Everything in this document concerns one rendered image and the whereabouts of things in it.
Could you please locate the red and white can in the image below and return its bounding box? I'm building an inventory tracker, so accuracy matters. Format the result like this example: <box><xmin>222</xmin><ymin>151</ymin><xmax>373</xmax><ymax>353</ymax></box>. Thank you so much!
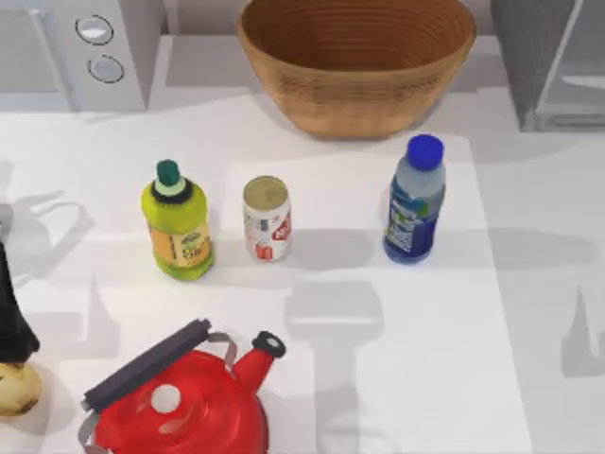
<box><xmin>242</xmin><ymin>175</ymin><xmax>293</xmax><ymax>263</ymax></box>

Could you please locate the blue bottle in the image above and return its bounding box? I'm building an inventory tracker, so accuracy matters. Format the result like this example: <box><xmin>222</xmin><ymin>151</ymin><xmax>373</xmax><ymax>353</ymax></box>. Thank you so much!
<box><xmin>381</xmin><ymin>133</ymin><xmax>447</xmax><ymax>266</ymax></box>

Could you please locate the green bottle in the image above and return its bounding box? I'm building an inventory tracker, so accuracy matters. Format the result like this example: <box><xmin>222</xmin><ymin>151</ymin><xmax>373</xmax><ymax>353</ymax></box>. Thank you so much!
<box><xmin>139</xmin><ymin>159</ymin><xmax>215</xmax><ymax>282</ymax></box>

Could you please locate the brown woven basket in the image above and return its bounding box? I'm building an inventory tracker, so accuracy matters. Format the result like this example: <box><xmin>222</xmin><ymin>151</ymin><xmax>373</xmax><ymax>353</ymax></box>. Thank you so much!
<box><xmin>235</xmin><ymin>0</ymin><xmax>477</xmax><ymax>140</ymax></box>

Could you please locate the red kettle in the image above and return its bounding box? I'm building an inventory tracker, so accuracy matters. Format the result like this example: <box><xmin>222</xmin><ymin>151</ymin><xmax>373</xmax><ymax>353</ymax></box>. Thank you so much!
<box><xmin>78</xmin><ymin>318</ymin><xmax>287</xmax><ymax>454</ymax></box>

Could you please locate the microwave knob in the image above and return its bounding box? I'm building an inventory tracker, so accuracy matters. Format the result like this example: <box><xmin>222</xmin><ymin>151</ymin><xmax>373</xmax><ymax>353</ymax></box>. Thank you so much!
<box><xmin>74</xmin><ymin>13</ymin><xmax>115</xmax><ymax>46</ymax></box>
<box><xmin>87</xmin><ymin>53</ymin><xmax>126</xmax><ymax>85</ymax></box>

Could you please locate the pale microwave oven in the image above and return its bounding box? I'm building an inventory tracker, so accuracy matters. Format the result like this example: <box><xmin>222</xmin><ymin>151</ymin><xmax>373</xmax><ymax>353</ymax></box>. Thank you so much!
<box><xmin>0</xmin><ymin>0</ymin><xmax>169</xmax><ymax>114</ymax></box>

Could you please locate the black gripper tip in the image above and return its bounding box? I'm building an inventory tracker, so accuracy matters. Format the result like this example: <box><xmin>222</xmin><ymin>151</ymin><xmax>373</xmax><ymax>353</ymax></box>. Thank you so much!
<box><xmin>0</xmin><ymin>203</ymin><xmax>42</xmax><ymax>366</ymax></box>

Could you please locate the pale yellow round object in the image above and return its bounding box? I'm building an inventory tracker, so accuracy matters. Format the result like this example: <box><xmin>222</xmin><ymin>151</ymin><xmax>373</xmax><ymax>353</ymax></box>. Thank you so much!
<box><xmin>0</xmin><ymin>360</ymin><xmax>43</xmax><ymax>419</ymax></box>

